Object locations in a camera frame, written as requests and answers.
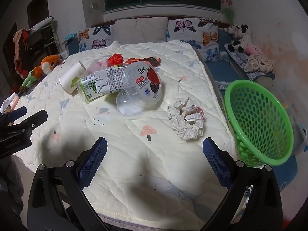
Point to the wooden headboard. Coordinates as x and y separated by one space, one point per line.
221 24

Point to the butterfly print pillow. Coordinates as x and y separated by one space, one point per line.
192 33
96 38

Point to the black white cow plush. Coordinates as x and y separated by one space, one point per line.
241 42

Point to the teal cloth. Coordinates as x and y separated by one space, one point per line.
70 36

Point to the grey white plush toy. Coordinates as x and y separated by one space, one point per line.
231 30

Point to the pink white packet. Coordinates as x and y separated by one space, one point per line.
13 100

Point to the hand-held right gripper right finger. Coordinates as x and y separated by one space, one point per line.
216 163

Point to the red hanging clothes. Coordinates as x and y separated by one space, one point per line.
20 53

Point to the blue bed sheet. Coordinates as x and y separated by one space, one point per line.
221 72

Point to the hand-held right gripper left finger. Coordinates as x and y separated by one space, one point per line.
93 163

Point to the grey pillow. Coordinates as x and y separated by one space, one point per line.
140 30

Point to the white green milk carton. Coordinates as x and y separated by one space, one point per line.
105 79

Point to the colourful pinwheel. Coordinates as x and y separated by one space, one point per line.
226 0

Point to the red mesh net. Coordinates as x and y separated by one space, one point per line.
115 59

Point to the clear plastic container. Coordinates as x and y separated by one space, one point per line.
128 105

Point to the white printed quilt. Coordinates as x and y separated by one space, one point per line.
120 149

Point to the wall switch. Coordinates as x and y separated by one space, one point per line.
94 5

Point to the metal shelf rack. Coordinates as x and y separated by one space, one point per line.
43 36

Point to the orange snack wrapper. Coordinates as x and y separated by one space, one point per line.
144 60

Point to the orange plush toy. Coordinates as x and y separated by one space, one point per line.
48 63

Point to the green plastic basket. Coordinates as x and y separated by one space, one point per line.
264 125

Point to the pink plush toy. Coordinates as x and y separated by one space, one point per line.
252 49

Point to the white paper cup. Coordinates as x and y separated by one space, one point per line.
71 77

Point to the dark wooden door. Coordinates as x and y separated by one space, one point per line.
37 7

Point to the pink snack packet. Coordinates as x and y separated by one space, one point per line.
96 65

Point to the white paper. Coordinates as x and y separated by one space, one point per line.
185 125

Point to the spotted beige cloth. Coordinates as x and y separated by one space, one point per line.
259 62

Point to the berry label yogurt cup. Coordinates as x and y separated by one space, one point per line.
146 81

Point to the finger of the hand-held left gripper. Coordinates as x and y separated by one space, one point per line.
18 113
36 120

